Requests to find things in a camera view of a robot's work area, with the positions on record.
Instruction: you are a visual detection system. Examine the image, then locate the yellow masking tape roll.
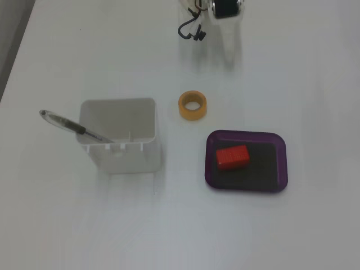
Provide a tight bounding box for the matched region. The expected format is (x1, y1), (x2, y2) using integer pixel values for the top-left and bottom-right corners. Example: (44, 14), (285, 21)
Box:
(178, 90), (208, 121)

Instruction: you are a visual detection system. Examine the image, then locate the black clear ballpoint pen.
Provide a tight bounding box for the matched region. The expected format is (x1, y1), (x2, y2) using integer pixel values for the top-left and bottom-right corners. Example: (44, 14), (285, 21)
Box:
(39, 109), (115, 143)

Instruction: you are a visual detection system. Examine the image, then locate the white plastic pen holder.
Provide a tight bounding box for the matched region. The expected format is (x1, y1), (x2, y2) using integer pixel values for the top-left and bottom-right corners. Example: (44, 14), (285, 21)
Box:
(78, 97), (163, 174)

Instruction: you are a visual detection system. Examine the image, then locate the red ribbed cube block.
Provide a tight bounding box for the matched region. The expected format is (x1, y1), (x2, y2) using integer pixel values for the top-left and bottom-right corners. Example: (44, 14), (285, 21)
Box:
(215, 145), (251, 172)

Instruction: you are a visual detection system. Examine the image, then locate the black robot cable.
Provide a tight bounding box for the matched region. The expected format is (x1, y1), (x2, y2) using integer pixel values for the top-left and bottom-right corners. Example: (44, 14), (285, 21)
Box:
(178, 17), (206, 42)

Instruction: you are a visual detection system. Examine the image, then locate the purple metal tray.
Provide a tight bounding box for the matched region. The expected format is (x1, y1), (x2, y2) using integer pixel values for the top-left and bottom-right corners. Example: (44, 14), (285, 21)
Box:
(204, 129), (289, 194)

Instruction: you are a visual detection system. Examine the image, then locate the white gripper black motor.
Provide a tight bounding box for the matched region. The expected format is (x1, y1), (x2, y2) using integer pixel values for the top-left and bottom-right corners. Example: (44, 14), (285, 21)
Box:
(208, 0), (245, 67)

